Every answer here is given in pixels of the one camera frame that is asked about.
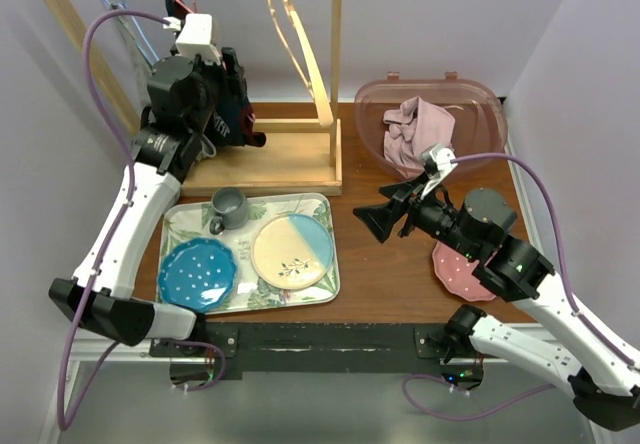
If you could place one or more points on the wooden clothes rack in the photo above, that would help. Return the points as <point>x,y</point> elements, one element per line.
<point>301,154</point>

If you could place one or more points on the navy maroon tank top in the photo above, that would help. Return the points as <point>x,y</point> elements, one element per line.
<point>235,114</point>

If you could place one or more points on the pink dotted plate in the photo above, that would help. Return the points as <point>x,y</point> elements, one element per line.
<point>455,273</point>

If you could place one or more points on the pink tank top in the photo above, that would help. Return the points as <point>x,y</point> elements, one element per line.
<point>413,127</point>

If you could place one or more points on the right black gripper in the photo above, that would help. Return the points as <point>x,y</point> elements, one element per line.
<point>379,218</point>

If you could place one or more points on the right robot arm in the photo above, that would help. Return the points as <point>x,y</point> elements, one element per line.
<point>603,387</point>

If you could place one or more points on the floral rectangular tray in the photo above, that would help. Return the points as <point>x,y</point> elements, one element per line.
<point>251,293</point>

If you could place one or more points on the pink transparent plastic bin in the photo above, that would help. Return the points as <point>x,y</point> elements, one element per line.
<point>479,121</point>

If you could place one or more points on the light blue hanger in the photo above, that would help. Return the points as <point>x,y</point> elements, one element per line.
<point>134,31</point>

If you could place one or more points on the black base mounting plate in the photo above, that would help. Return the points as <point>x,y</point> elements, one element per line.
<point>319,348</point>

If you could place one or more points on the cream and blue plate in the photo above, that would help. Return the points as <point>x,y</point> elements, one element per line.
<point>292,252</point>

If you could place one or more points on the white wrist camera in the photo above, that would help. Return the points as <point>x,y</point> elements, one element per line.
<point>195,37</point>
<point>438,164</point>

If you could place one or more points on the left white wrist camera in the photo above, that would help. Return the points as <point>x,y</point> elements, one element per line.
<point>195,37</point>

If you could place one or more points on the grey tank top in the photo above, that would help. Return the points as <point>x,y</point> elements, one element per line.
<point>142,71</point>

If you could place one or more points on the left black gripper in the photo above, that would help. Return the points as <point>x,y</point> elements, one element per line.
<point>232,83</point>

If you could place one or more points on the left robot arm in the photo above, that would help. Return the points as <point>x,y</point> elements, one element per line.
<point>98,297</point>

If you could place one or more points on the grey ceramic mug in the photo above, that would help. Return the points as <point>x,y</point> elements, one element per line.
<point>230,210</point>

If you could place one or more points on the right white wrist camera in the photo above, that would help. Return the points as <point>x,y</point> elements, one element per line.
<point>438,164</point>

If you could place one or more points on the blue dotted plate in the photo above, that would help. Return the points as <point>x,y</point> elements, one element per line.
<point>198,274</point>

